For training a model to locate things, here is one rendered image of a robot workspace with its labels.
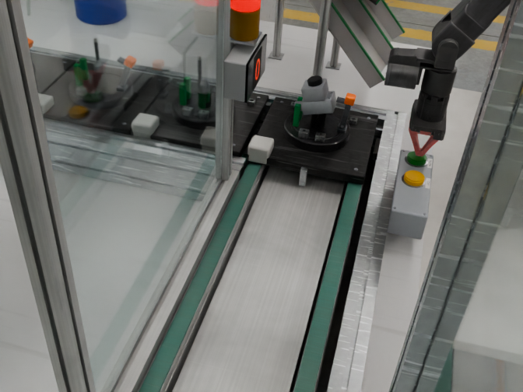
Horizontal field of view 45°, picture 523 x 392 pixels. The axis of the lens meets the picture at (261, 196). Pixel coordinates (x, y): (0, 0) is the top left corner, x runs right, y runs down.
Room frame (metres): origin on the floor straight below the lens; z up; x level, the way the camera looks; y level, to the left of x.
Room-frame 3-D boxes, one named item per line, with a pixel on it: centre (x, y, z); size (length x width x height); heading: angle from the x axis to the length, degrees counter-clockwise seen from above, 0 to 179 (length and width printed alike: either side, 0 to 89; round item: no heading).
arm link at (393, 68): (1.09, -0.28, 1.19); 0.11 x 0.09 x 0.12; 80
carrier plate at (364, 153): (1.14, -0.11, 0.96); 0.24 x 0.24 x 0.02; 78
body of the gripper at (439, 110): (1.08, -0.32, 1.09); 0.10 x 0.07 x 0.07; 168
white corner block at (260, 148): (1.07, 0.01, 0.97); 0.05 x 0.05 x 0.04; 78
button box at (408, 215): (1.01, -0.30, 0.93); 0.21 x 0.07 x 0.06; 168
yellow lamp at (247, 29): (0.98, 0.05, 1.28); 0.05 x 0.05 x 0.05
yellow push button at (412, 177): (1.01, -0.30, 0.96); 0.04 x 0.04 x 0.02
